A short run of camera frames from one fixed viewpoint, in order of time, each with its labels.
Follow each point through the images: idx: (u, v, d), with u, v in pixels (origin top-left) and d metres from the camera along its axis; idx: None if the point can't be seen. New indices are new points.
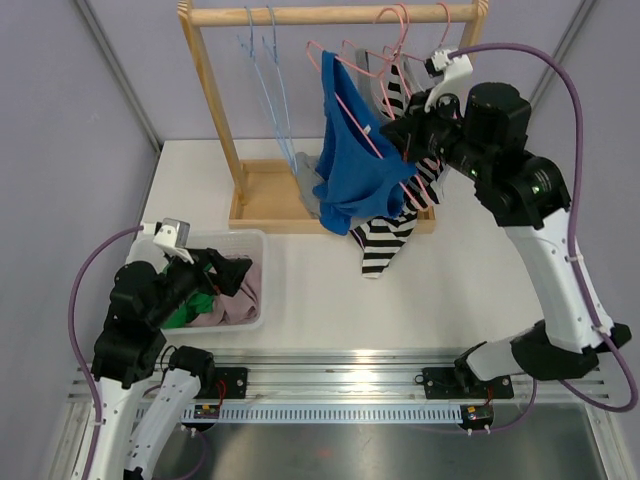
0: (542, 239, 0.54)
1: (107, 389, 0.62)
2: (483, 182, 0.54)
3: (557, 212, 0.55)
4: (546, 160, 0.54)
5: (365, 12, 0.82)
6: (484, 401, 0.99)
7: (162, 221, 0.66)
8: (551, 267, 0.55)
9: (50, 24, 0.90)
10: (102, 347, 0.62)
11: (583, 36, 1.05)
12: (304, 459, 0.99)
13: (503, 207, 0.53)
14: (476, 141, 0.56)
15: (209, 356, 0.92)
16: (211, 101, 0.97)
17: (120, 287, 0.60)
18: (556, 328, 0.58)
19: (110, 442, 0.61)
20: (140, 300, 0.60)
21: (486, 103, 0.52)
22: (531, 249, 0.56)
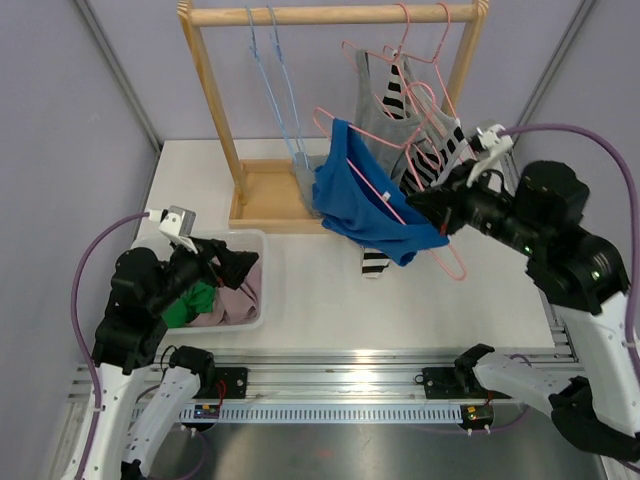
0: (600, 323, 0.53)
1: (108, 375, 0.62)
2: (537, 263, 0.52)
3: (616, 296, 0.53)
4: (601, 239, 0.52)
5: (365, 12, 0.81)
6: (484, 401, 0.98)
7: (168, 208, 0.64)
8: (606, 349, 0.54)
9: (49, 24, 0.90)
10: (102, 334, 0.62)
11: (583, 36, 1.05)
12: (304, 459, 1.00)
13: (559, 290, 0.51)
14: (526, 221, 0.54)
15: (209, 356, 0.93)
16: (211, 102, 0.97)
17: (121, 274, 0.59)
18: (605, 406, 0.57)
19: (109, 429, 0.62)
20: (140, 286, 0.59)
21: (542, 187, 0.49)
22: (586, 332, 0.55)
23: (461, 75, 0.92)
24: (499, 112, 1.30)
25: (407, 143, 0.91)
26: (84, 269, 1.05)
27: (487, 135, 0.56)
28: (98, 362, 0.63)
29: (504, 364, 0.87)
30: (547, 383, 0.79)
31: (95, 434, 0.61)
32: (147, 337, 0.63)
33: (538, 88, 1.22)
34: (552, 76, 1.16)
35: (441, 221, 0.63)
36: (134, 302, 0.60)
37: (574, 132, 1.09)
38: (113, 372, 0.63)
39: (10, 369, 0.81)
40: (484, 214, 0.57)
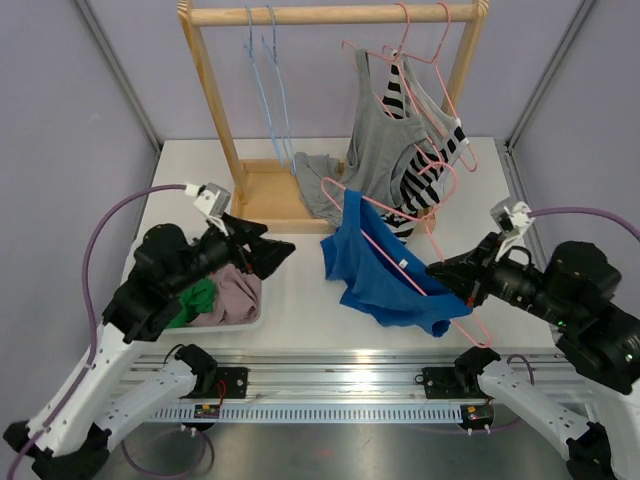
0: (628, 401, 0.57)
1: (108, 337, 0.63)
2: (571, 343, 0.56)
3: None
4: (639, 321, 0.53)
5: (365, 12, 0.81)
6: (485, 401, 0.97)
7: (205, 185, 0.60)
8: (634, 424, 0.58)
9: (49, 24, 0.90)
10: (116, 298, 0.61)
11: (582, 36, 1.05)
12: (304, 459, 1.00)
13: (592, 367, 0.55)
14: (558, 297, 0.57)
15: (213, 365, 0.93)
16: (211, 102, 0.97)
17: (147, 248, 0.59)
18: (624, 469, 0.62)
19: (87, 392, 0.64)
20: (160, 266, 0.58)
21: (574, 271, 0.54)
22: (615, 405, 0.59)
23: (461, 75, 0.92)
24: (499, 112, 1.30)
25: (409, 143, 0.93)
26: (85, 268, 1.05)
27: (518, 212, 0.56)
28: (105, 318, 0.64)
29: (513, 384, 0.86)
30: (562, 421, 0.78)
31: (76, 390, 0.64)
32: (155, 316, 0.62)
33: (538, 88, 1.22)
34: (552, 76, 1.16)
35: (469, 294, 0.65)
36: (153, 278, 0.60)
37: (574, 131, 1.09)
38: (115, 334, 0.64)
39: (10, 369, 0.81)
40: (514, 287, 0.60)
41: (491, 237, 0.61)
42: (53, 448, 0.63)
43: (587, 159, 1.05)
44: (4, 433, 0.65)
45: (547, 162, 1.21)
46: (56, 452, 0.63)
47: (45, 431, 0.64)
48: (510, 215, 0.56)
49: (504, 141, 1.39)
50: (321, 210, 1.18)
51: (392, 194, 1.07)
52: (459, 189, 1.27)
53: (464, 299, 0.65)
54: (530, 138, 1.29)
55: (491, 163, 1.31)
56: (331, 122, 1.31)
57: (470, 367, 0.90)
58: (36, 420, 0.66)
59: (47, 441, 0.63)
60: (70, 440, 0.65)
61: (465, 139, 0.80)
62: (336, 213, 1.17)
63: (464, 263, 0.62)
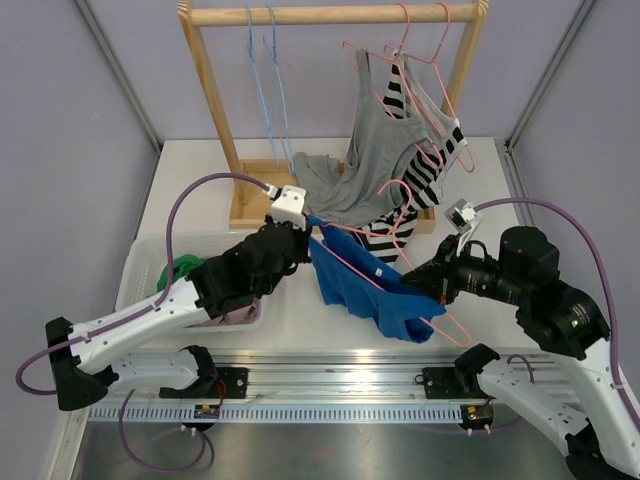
0: (585, 367, 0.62)
1: (182, 290, 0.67)
2: (526, 316, 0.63)
3: (598, 341, 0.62)
4: (581, 291, 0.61)
5: (365, 12, 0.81)
6: (484, 401, 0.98)
7: (285, 187, 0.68)
8: (597, 391, 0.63)
9: (49, 24, 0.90)
10: (207, 268, 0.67)
11: (582, 36, 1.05)
12: (304, 459, 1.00)
13: (545, 338, 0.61)
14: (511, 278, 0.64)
15: (213, 377, 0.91)
16: (211, 101, 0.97)
17: (261, 241, 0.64)
18: (611, 450, 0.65)
19: (140, 328, 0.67)
20: (263, 261, 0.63)
21: (518, 249, 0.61)
22: (579, 376, 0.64)
23: (461, 76, 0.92)
24: (499, 112, 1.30)
25: (409, 143, 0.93)
26: (84, 268, 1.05)
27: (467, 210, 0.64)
28: (186, 277, 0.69)
29: (513, 382, 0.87)
30: (561, 417, 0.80)
31: (132, 320, 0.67)
32: (229, 300, 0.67)
33: (538, 88, 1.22)
34: (552, 76, 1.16)
35: (440, 291, 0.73)
36: (250, 268, 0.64)
37: (574, 131, 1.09)
38: (191, 292, 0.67)
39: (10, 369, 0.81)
40: (477, 279, 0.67)
41: (450, 237, 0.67)
42: (81, 360, 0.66)
43: (587, 159, 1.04)
44: (50, 322, 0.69)
45: (547, 162, 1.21)
46: (82, 364, 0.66)
47: (84, 341, 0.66)
48: (460, 216, 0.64)
49: (504, 141, 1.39)
50: (321, 210, 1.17)
51: (392, 194, 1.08)
52: (459, 189, 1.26)
53: (437, 298, 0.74)
54: (530, 138, 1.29)
55: (491, 163, 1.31)
56: (331, 122, 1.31)
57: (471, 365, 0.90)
58: (82, 327, 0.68)
59: (81, 350, 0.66)
60: (97, 361, 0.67)
61: (464, 140, 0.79)
62: (337, 213, 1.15)
63: (429, 266, 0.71)
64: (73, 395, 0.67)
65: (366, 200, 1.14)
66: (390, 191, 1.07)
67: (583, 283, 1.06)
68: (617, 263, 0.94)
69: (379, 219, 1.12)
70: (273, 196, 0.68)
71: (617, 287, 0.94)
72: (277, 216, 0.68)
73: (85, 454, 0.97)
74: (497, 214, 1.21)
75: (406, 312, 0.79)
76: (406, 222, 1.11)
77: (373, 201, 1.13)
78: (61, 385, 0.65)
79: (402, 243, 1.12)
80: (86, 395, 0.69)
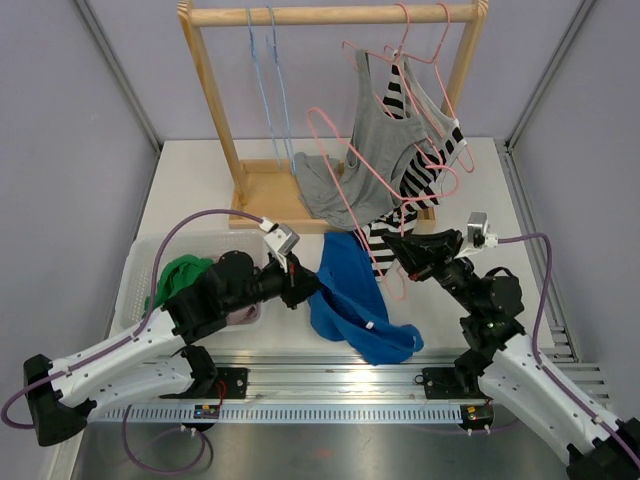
0: (508, 356, 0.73)
1: (159, 319, 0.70)
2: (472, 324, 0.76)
3: (517, 336, 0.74)
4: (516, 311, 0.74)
5: (364, 12, 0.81)
6: (484, 401, 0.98)
7: (279, 224, 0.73)
8: (528, 375, 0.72)
9: (49, 24, 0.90)
10: (181, 297, 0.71)
11: (581, 38, 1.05)
12: (304, 459, 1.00)
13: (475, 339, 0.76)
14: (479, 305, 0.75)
15: (213, 374, 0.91)
16: (211, 101, 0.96)
17: (223, 271, 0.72)
18: (570, 432, 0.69)
19: (121, 357, 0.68)
20: (227, 287, 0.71)
21: (499, 306, 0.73)
22: (513, 369, 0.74)
23: (461, 76, 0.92)
24: (499, 112, 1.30)
25: (409, 143, 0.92)
26: (84, 269, 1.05)
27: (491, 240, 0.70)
28: (161, 307, 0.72)
29: (513, 386, 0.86)
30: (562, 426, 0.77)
31: (112, 352, 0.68)
32: (204, 325, 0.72)
33: (537, 88, 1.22)
34: (552, 76, 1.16)
35: (416, 270, 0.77)
36: (216, 296, 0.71)
37: (573, 131, 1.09)
38: (166, 322, 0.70)
39: (11, 370, 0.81)
40: (453, 279, 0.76)
41: (453, 238, 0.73)
42: (63, 393, 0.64)
43: (586, 159, 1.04)
44: (28, 360, 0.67)
45: (546, 162, 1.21)
46: (63, 398, 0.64)
47: (65, 374, 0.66)
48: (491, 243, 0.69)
49: (504, 141, 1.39)
50: (321, 210, 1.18)
51: (392, 195, 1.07)
52: (459, 189, 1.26)
53: (411, 272, 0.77)
54: (529, 137, 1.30)
55: (490, 163, 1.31)
56: (331, 122, 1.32)
57: (470, 366, 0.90)
58: (62, 362, 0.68)
59: (62, 384, 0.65)
60: (78, 395, 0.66)
61: (463, 141, 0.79)
62: (336, 213, 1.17)
63: (427, 249, 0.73)
64: (52, 429, 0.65)
65: (365, 200, 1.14)
66: (390, 191, 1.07)
67: (582, 283, 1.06)
68: (617, 263, 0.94)
69: (379, 219, 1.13)
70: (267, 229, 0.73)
71: (616, 286, 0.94)
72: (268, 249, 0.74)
73: (85, 454, 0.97)
74: (497, 215, 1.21)
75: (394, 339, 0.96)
76: (407, 222, 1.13)
77: (373, 202, 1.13)
78: (40, 420, 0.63)
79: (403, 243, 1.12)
80: (66, 428, 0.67)
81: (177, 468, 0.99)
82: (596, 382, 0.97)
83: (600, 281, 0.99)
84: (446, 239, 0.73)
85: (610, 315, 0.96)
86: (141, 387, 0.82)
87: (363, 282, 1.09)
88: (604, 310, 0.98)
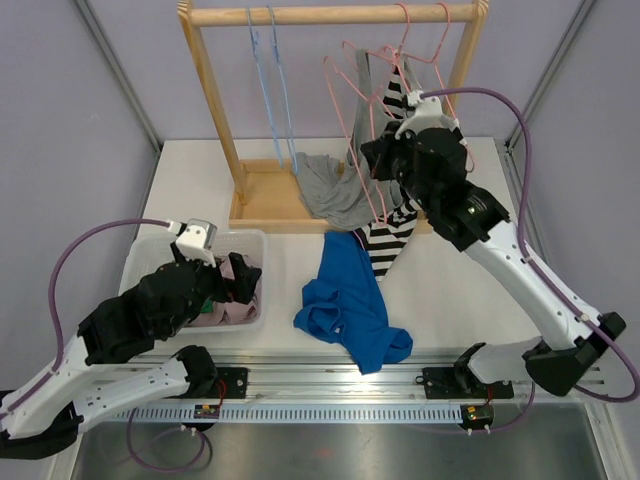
0: (492, 248, 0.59)
1: (74, 348, 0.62)
2: (434, 214, 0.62)
3: (497, 226, 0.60)
4: (483, 189, 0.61)
5: (364, 12, 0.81)
6: (484, 401, 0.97)
7: (189, 221, 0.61)
8: (509, 268, 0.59)
9: (49, 24, 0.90)
10: (98, 317, 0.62)
11: (581, 37, 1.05)
12: (304, 459, 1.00)
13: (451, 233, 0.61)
14: (423, 179, 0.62)
15: (213, 375, 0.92)
16: (211, 100, 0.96)
17: (158, 282, 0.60)
18: (546, 328, 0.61)
19: (47, 393, 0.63)
20: (160, 304, 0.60)
21: (429, 149, 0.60)
22: (489, 260, 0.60)
23: (461, 77, 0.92)
24: (499, 112, 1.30)
25: None
26: (84, 269, 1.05)
27: (429, 101, 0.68)
28: (76, 333, 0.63)
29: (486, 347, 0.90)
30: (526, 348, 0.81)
31: (38, 389, 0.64)
32: (125, 347, 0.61)
33: (537, 88, 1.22)
34: (552, 76, 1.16)
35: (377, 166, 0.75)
36: (147, 310, 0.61)
37: (573, 131, 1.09)
38: (81, 351, 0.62)
39: (10, 370, 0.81)
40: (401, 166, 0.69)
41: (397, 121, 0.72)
42: (12, 431, 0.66)
43: (586, 159, 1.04)
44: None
45: (546, 162, 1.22)
46: (14, 436, 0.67)
47: (9, 414, 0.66)
48: (413, 104, 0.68)
49: (504, 141, 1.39)
50: (321, 210, 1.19)
51: (392, 195, 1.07)
52: None
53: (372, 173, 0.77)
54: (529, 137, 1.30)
55: (491, 163, 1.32)
56: (331, 122, 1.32)
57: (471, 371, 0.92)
58: (7, 398, 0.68)
59: (9, 423, 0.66)
60: (29, 428, 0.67)
61: None
62: (336, 213, 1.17)
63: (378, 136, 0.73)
64: (37, 449, 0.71)
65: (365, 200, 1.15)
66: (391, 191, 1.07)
67: (582, 282, 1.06)
68: (616, 264, 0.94)
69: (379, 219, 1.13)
70: (177, 232, 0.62)
71: (616, 286, 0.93)
72: (186, 253, 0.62)
73: (85, 454, 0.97)
74: None
75: (383, 339, 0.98)
76: (406, 222, 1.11)
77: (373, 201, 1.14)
78: (12, 451, 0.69)
79: (402, 243, 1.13)
80: (51, 445, 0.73)
81: (179, 467, 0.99)
82: (596, 382, 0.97)
83: (599, 281, 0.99)
84: (390, 125, 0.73)
85: (610, 315, 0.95)
86: (130, 394, 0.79)
87: (364, 285, 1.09)
88: (604, 309, 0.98)
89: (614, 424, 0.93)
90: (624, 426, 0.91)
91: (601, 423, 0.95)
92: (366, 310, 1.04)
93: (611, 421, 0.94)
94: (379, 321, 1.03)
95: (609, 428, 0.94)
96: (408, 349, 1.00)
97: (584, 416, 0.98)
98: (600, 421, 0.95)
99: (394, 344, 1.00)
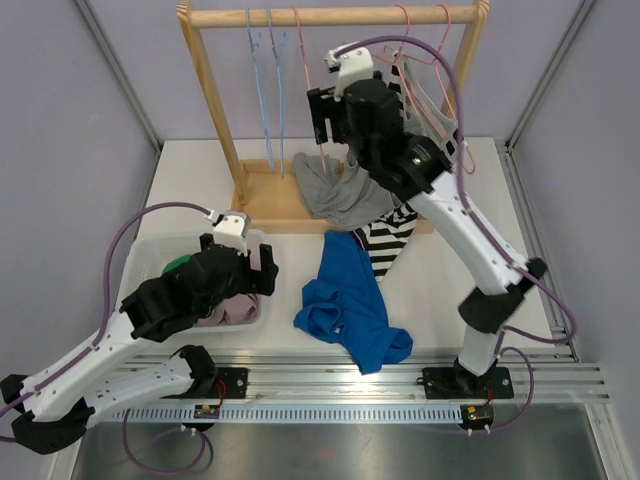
0: (434, 199, 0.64)
1: (115, 323, 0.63)
2: (377, 167, 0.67)
3: (442, 176, 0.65)
4: (422, 138, 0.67)
5: (364, 13, 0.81)
6: (484, 401, 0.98)
7: (226, 212, 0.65)
8: (450, 221, 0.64)
9: (49, 26, 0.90)
10: (142, 293, 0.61)
11: (581, 37, 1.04)
12: (304, 459, 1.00)
13: (397, 184, 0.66)
14: (363, 132, 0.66)
15: (213, 373, 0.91)
16: (211, 102, 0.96)
17: (208, 259, 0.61)
18: (482, 278, 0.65)
19: (84, 369, 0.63)
20: (209, 281, 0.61)
21: (361, 100, 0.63)
22: (432, 211, 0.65)
23: (462, 78, 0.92)
24: (498, 113, 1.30)
25: None
26: (83, 270, 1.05)
27: (353, 56, 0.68)
28: (120, 308, 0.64)
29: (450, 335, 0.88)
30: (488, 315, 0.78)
31: (74, 365, 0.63)
32: (171, 321, 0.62)
33: (538, 88, 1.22)
34: (552, 77, 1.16)
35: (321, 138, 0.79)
36: (194, 288, 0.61)
37: (573, 132, 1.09)
38: (124, 325, 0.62)
39: (11, 373, 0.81)
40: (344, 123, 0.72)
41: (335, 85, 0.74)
42: (36, 412, 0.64)
43: (586, 159, 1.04)
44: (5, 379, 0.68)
45: (546, 162, 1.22)
46: (37, 417, 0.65)
47: (34, 393, 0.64)
48: (332, 65, 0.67)
49: (504, 141, 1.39)
50: (321, 210, 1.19)
51: None
52: None
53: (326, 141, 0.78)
54: (529, 137, 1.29)
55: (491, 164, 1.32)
56: None
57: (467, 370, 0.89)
58: (32, 380, 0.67)
59: (33, 403, 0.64)
60: (54, 410, 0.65)
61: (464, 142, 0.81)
62: (336, 213, 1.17)
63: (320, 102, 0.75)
64: (48, 440, 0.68)
65: (366, 200, 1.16)
66: None
67: (581, 283, 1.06)
68: (616, 266, 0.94)
69: (379, 219, 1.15)
70: (214, 222, 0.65)
71: (615, 287, 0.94)
72: (218, 242, 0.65)
73: (86, 453, 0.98)
74: (497, 216, 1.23)
75: (383, 332, 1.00)
76: (406, 222, 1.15)
77: (373, 202, 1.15)
78: (25, 438, 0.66)
79: (402, 243, 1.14)
80: (62, 437, 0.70)
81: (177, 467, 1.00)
82: (596, 382, 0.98)
83: (599, 282, 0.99)
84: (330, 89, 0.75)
85: (610, 316, 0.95)
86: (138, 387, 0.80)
87: (364, 285, 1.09)
88: (603, 310, 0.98)
89: (615, 425, 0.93)
90: (624, 426, 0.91)
91: (601, 423, 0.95)
92: (366, 310, 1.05)
93: (611, 421, 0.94)
94: (379, 321, 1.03)
95: (609, 429, 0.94)
96: (408, 350, 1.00)
97: (584, 416, 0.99)
98: (600, 422, 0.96)
99: (394, 344, 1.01)
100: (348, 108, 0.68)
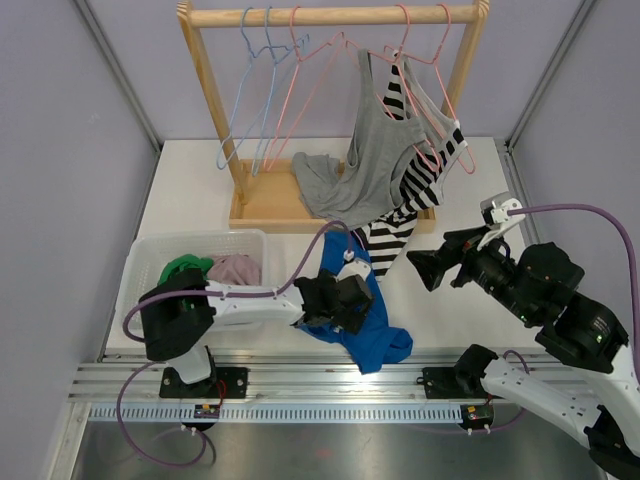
0: (614, 379, 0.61)
1: (294, 292, 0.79)
2: (551, 337, 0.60)
3: (621, 350, 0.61)
4: (595, 302, 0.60)
5: (364, 13, 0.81)
6: (484, 401, 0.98)
7: None
8: (622, 395, 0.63)
9: (48, 25, 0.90)
10: (310, 281, 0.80)
11: (581, 37, 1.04)
12: (304, 459, 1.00)
13: (573, 357, 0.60)
14: (529, 299, 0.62)
15: (210, 379, 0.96)
16: (211, 101, 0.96)
17: (359, 284, 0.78)
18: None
19: (263, 305, 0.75)
20: (354, 298, 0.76)
21: (544, 277, 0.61)
22: (601, 381, 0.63)
23: (461, 77, 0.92)
24: (499, 113, 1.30)
25: (409, 144, 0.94)
26: (83, 270, 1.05)
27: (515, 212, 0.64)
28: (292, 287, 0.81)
29: (518, 380, 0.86)
30: (574, 409, 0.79)
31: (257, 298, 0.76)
32: (314, 313, 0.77)
33: (538, 88, 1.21)
34: (552, 76, 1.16)
35: (432, 281, 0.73)
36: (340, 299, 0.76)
37: (573, 132, 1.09)
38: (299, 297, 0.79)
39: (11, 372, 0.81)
40: (490, 274, 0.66)
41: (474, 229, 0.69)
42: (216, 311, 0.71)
43: (587, 159, 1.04)
44: (188, 270, 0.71)
45: (546, 163, 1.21)
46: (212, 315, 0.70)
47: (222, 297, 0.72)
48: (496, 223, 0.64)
49: (504, 140, 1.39)
50: (321, 210, 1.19)
51: (392, 194, 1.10)
52: (459, 188, 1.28)
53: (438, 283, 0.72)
54: (529, 138, 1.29)
55: (491, 164, 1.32)
56: (332, 122, 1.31)
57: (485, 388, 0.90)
58: (217, 283, 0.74)
59: (217, 304, 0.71)
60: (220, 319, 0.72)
61: (463, 142, 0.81)
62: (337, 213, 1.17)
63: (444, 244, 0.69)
64: (184, 342, 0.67)
65: (366, 200, 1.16)
66: (391, 191, 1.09)
67: None
68: None
69: (379, 219, 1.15)
70: None
71: None
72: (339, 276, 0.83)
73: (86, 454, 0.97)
74: None
75: (383, 332, 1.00)
76: (406, 222, 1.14)
77: (373, 202, 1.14)
78: (187, 329, 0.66)
79: (402, 243, 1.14)
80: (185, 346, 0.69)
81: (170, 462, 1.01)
82: None
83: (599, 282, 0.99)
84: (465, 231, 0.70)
85: None
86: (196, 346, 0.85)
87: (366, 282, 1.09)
88: None
89: None
90: None
91: None
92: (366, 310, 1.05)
93: None
94: (379, 320, 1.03)
95: None
96: (405, 351, 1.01)
97: None
98: None
99: (394, 344, 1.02)
100: (516, 273, 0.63)
